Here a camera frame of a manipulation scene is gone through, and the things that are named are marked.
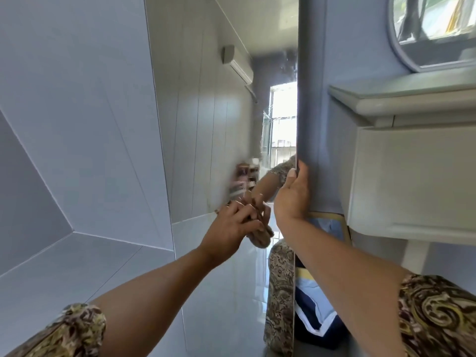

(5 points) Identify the blue and white mat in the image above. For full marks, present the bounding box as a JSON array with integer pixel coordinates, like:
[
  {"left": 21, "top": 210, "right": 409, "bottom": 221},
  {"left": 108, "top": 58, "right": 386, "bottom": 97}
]
[{"left": 295, "top": 212, "right": 353, "bottom": 351}]

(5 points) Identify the person's right hand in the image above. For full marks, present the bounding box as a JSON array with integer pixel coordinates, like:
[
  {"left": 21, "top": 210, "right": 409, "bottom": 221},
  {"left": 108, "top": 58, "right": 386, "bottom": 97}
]
[{"left": 273, "top": 160, "right": 312, "bottom": 224}]

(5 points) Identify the person's left forearm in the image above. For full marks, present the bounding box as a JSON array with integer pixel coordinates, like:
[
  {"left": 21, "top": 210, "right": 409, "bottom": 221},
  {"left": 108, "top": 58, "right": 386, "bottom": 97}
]
[{"left": 89, "top": 244, "right": 224, "bottom": 357}]

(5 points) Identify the white dressing table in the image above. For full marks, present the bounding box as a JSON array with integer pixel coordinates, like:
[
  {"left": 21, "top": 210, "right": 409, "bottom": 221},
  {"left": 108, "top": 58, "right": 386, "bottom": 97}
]
[{"left": 328, "top": 66, "right": 476, "bottom": 276}]

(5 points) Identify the person's right forearm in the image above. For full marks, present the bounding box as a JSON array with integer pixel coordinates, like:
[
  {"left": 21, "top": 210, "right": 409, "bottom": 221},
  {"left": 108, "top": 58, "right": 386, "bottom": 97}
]
[{"left": 277, "top": 215, "right": 414, "bottom": 357}]

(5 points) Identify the person's left hand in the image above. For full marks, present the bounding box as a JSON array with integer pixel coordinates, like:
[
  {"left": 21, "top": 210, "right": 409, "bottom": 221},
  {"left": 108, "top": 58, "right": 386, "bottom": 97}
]
[{"left": 200, "top": 199, "right": 272, "bottom": 268}]

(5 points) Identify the tall frameless mirror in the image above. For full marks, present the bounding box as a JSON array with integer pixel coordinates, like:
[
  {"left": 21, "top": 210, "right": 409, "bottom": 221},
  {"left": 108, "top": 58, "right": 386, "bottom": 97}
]
[{"left": 144, "top": 0, "right": 299, "bottom": 357}]

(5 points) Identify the brown cleaning cloth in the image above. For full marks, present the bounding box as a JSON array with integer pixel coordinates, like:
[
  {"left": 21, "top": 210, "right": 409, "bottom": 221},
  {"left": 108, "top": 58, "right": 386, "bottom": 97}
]
[{"left": 243, "top": 216, "right": 275, "bottom": 250}]

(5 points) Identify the brown patterned dress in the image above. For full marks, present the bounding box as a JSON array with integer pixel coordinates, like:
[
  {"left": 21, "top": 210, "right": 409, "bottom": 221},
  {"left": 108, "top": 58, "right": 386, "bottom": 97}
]
[{"left": 0, "top": 273, "right": 476, "bottom": 357}]

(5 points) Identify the round grey framed mirror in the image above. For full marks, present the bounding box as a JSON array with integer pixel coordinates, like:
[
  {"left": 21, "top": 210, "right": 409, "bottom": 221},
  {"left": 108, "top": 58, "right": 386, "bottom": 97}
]
[{"left": 387, "top": 0, "right": 476, "bottom": 73}]

